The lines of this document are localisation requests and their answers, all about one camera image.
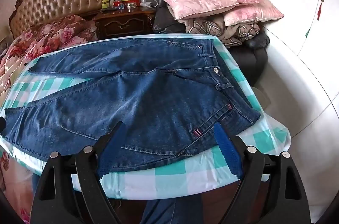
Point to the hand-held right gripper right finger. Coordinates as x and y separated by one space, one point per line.
225 150

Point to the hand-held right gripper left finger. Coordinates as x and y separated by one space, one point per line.
112 150

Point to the blue denim pants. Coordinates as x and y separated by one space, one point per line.
148 102

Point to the green white checked tablecloth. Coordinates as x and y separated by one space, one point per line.
164 173

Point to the person's leg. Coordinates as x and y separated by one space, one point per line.
164 210

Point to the beige plaid blanket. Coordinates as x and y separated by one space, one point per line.
206 26

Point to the dark wooden nightstand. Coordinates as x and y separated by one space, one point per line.
121 24

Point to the red floral pillow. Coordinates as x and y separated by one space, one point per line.
66 30

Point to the small pink floral pillow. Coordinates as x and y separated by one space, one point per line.
254 13

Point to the black leather armchair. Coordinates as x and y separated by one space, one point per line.
161 17

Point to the red packet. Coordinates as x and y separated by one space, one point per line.
117 3

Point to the green box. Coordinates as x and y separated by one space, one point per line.
105 3

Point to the white wardrobe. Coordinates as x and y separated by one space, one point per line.
291 15

